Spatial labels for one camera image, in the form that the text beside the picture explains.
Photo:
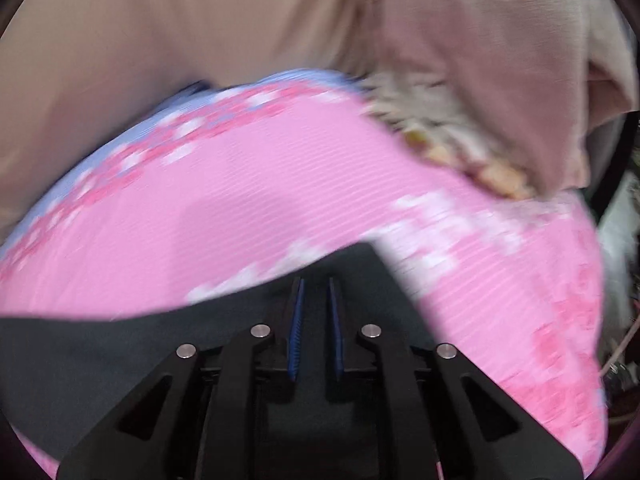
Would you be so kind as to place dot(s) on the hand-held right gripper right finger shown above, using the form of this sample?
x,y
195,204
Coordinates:
x,y
335,332

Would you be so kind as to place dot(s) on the dark grey pants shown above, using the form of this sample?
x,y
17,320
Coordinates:
x,y
100,355

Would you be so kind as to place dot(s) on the floral patterned cloth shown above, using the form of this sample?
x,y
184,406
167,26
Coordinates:
x,y
440,130

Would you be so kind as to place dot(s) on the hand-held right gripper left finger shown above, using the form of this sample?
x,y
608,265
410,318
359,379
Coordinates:
x,y
297,332

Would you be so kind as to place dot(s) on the dusty pink cloth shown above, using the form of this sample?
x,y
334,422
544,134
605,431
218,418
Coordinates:
x,y
475,35

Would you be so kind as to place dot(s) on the pink floral bedsheet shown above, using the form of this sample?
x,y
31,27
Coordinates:
x,y
225,185

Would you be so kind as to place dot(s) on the beige cloth backdrop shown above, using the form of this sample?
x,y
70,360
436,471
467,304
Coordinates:
x,y
150,25

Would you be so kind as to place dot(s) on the white cloth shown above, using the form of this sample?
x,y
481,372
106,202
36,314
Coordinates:
x,y
620,260

